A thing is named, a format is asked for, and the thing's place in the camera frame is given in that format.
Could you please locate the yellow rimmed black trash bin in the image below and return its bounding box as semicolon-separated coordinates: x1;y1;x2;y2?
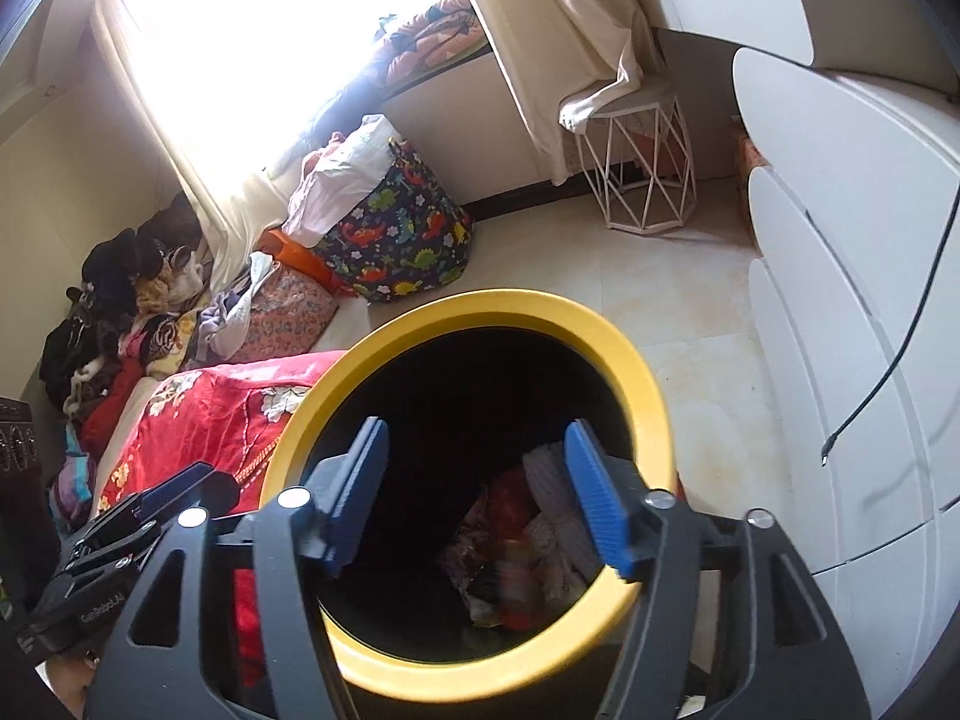
259;289;680;720

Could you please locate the person's left hand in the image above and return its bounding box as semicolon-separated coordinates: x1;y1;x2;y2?
45;652;102;717

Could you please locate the window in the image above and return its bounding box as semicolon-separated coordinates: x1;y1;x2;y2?
120;0;466;188

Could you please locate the red plastic bag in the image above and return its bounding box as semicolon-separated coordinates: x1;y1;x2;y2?
469;469;541;541

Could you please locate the beige bed sheet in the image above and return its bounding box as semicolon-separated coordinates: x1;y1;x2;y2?
90;375;162;496

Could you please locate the red floral blanket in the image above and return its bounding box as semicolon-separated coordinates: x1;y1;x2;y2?
94;351;338;518

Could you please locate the orange patterned quilt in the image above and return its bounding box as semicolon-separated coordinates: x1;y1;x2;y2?
375;0;488;87

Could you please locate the cream curtain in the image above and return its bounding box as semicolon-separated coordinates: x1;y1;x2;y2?
450;0;665;185
90;0;316;293

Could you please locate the floral fabric bag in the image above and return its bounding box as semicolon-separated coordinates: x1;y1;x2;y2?
225;270;340;365

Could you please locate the purple blue cloth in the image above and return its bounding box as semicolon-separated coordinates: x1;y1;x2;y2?
49;450;98;533

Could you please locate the dinosaur print basket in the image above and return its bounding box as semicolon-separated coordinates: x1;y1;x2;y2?
311;136;475;305

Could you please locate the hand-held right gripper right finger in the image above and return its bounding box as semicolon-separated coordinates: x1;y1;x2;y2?
562;420;875;720

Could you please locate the orange bag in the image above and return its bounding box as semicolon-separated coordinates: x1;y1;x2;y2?
259;229;338;290

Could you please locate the white printed plastic bag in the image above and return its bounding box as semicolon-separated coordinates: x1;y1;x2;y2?
439;517;526;627

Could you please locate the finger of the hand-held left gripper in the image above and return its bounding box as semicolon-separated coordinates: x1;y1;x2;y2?
90;463;241;533
56;517;177;578

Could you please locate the black cable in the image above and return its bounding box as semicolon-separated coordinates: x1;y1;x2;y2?
821;187;960;466

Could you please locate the red cloth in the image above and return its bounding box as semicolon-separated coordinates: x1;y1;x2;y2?
79;360;147;451

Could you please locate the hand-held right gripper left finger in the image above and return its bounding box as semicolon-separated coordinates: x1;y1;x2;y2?
82;416;391;720

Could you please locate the white wire stool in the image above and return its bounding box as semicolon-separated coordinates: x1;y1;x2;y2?
559;94;698;232

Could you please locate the pile of dark clothes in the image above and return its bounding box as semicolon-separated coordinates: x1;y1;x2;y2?
37;195;226;421

